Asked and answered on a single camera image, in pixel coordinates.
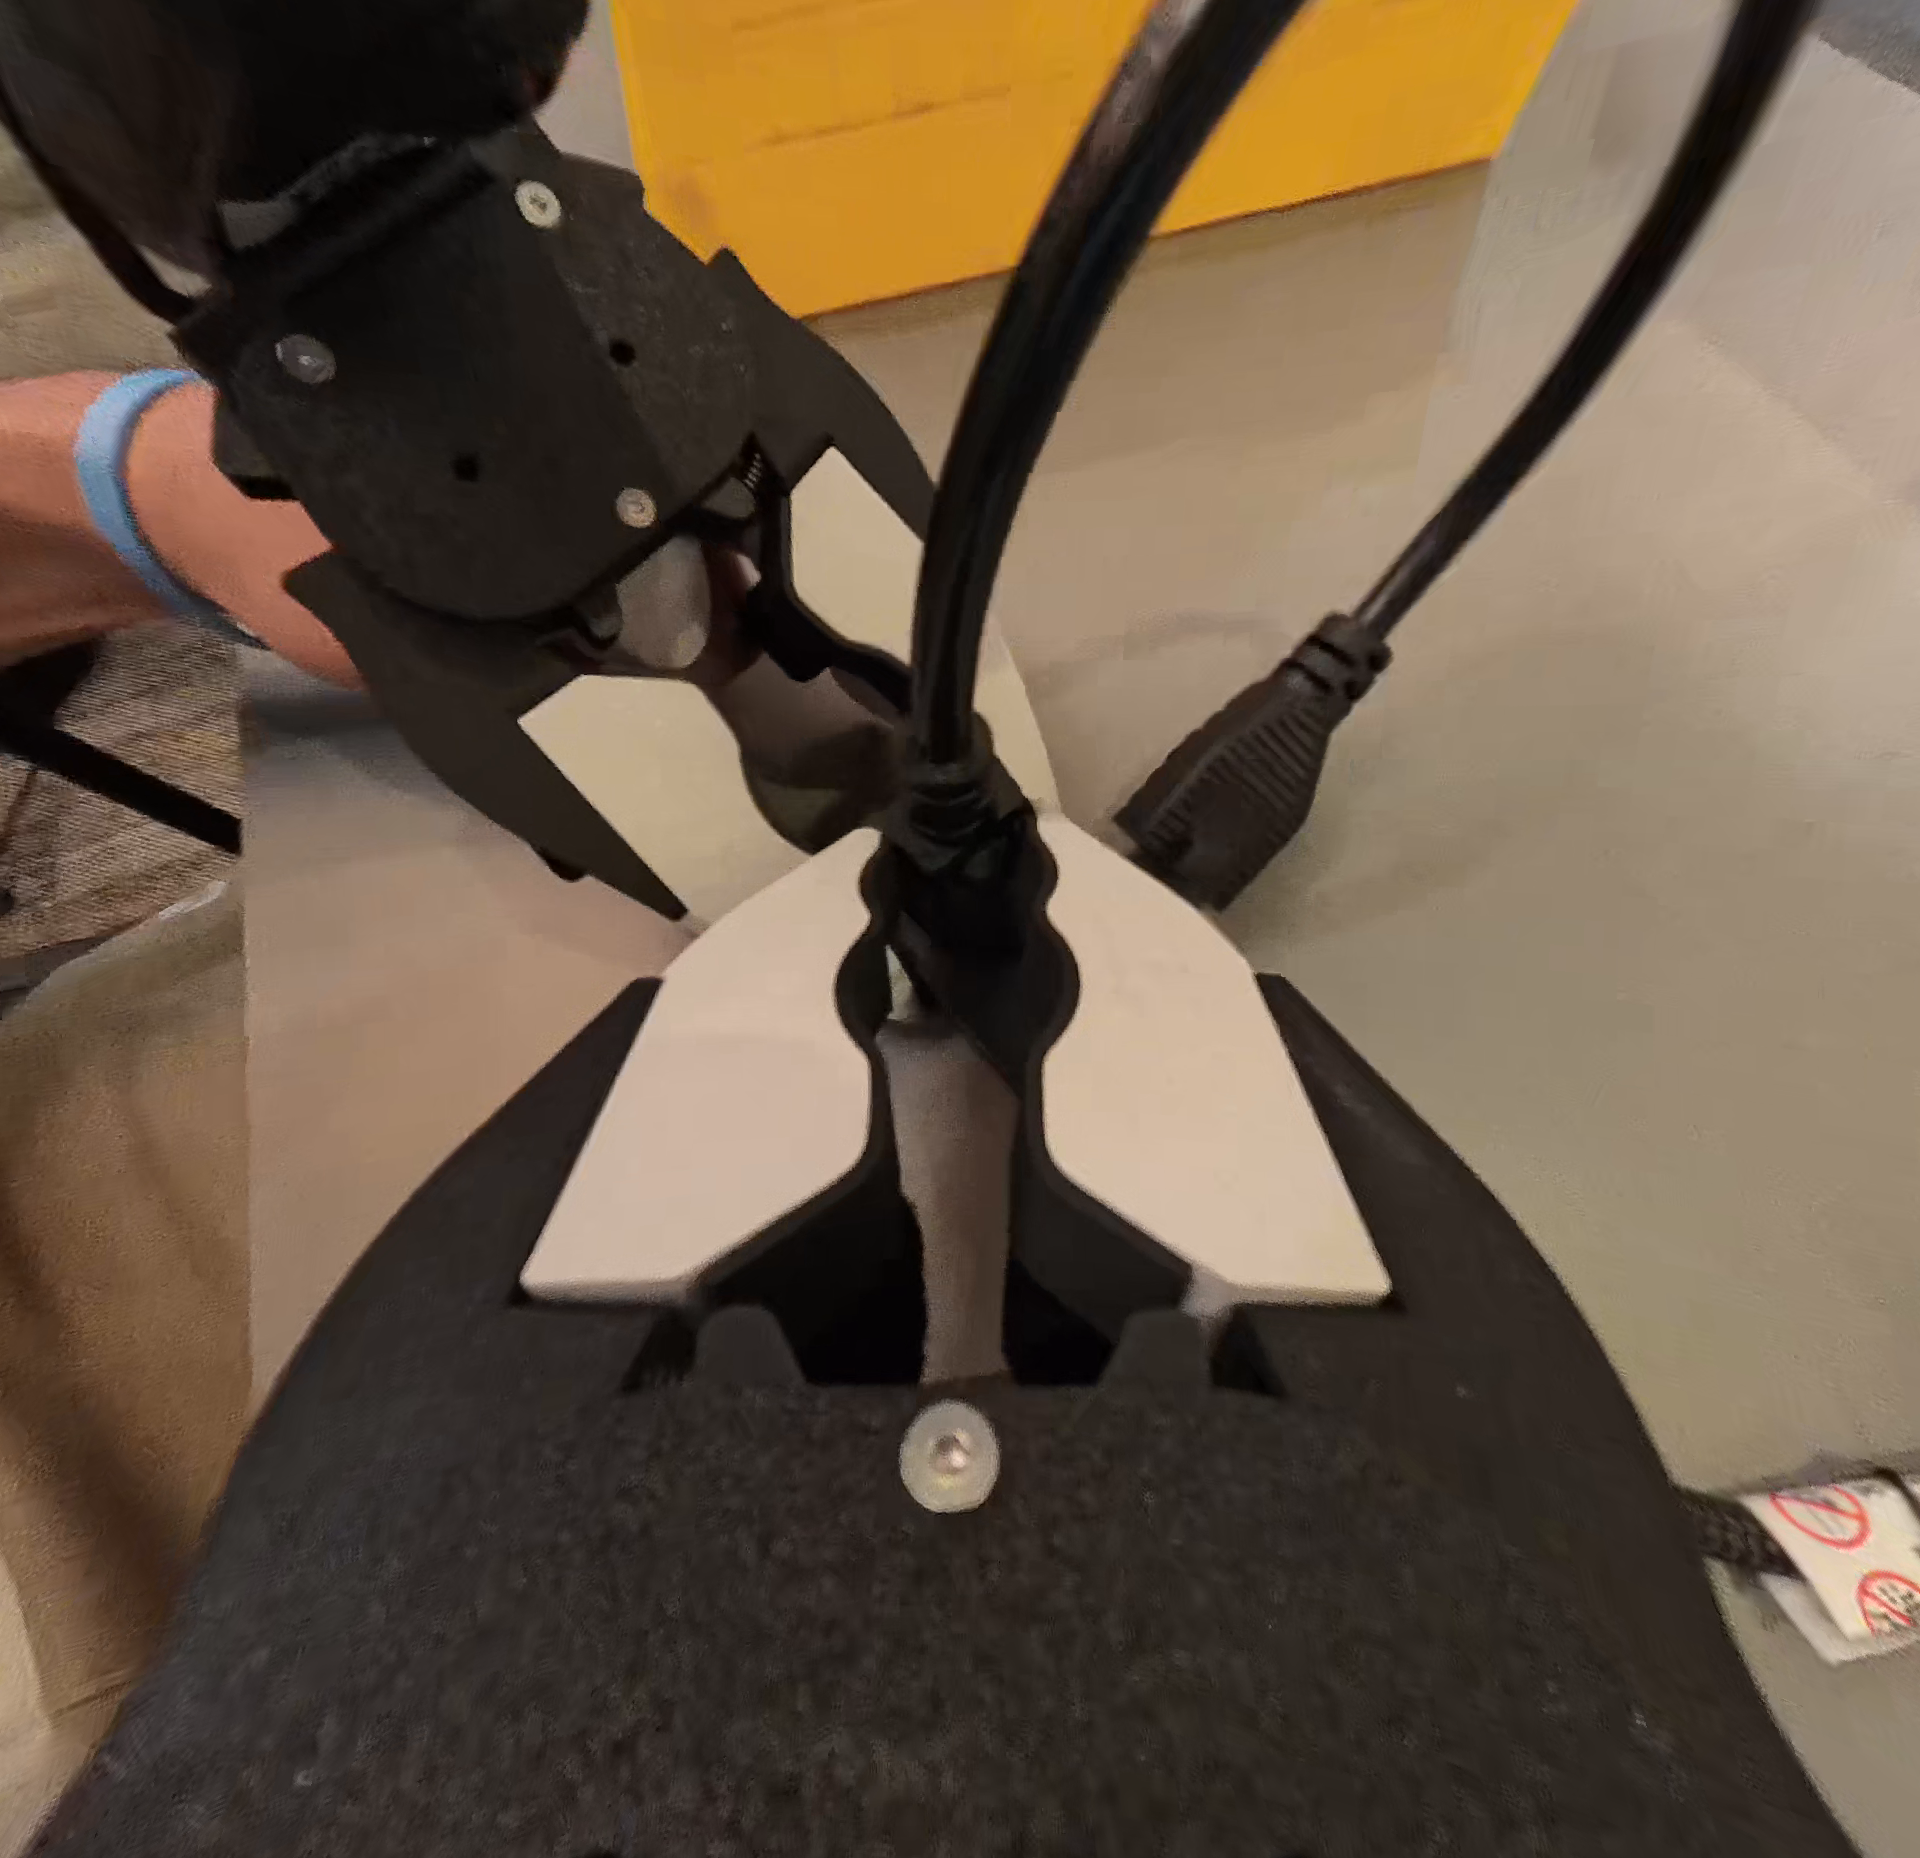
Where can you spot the grey desk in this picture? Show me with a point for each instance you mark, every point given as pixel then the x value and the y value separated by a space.
pixel 1575 838

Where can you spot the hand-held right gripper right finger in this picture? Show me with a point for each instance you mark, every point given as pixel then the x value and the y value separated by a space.
pixel 1216 1123

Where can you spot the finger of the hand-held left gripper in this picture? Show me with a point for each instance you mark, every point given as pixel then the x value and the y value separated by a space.
pixel 855 554
pixel 631 793

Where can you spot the yellow box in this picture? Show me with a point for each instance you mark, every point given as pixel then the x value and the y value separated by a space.
pixel 901 89

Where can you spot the blue wristband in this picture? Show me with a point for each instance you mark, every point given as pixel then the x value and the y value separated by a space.
pixel 104 463

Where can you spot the person's left hand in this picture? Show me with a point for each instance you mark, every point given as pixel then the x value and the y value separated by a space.
pixel 227 538

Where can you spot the person's left forearm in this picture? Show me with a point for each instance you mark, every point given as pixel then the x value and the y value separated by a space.
pixel 38 538

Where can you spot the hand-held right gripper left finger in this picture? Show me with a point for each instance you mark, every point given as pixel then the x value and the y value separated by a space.
pixel 721 1108

